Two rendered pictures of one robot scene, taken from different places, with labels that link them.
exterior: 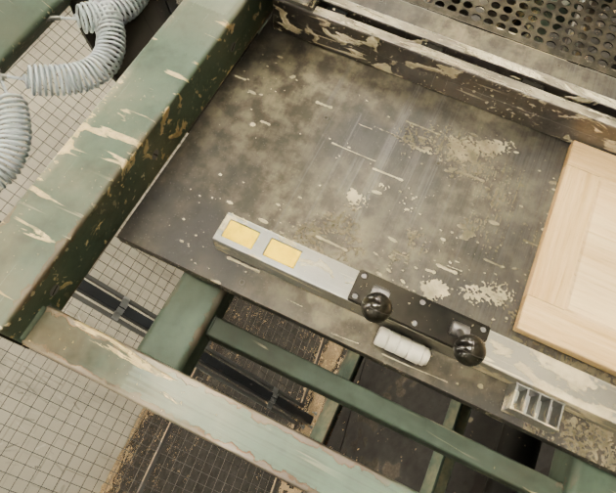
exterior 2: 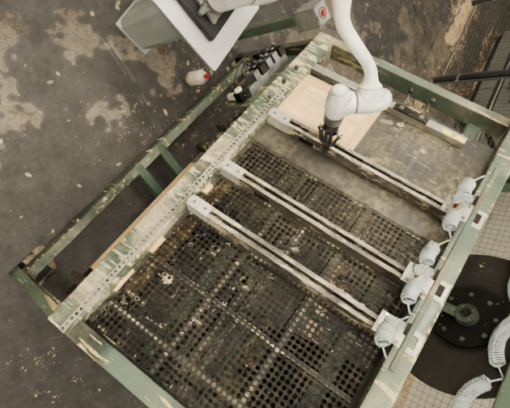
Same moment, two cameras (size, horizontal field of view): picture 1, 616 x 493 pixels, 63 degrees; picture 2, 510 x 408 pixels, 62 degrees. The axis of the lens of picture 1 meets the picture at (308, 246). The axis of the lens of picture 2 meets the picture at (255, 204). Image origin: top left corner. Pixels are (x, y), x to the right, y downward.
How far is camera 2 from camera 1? 2.32 m
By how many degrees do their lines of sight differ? 52
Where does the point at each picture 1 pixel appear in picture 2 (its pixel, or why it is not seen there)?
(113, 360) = (487, 113)
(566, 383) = not seen: hidden behind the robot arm
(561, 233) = (363, 129)
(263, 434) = (449, 95)
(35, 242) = not seen: outside the picture
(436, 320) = (406, 110)
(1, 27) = not seen: outside the picture
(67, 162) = not seen: outside the picture
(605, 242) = (350, 126)
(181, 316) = (469, 133)
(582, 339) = not seen: hidden behind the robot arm
